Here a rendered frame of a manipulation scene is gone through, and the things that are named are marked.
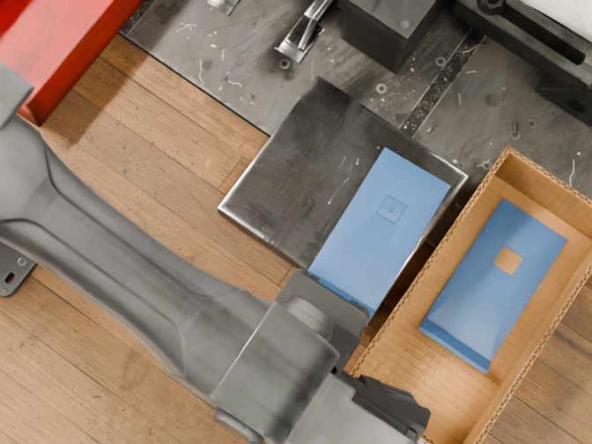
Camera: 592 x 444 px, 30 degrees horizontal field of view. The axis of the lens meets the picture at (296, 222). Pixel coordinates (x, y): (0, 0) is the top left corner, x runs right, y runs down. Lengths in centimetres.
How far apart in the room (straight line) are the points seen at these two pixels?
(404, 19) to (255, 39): 16
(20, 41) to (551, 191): 51
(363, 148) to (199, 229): 17
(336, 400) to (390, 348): 30
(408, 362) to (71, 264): 46
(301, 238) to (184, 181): 12
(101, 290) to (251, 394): 11
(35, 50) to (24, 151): 50
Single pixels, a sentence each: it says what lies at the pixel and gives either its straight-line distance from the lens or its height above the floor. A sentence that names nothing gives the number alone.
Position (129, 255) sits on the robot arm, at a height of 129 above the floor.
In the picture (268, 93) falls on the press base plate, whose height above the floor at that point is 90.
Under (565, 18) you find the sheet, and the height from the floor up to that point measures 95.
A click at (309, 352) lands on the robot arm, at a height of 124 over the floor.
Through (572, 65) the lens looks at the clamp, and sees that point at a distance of 103.
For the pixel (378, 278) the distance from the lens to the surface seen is 99.
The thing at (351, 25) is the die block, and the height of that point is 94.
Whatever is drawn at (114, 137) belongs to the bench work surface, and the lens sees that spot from 105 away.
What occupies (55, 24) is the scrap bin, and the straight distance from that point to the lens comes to 109.
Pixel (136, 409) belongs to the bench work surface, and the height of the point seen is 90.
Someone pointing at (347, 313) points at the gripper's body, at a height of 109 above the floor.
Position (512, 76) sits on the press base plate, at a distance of 109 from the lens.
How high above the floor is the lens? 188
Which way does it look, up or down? 75 degrees down
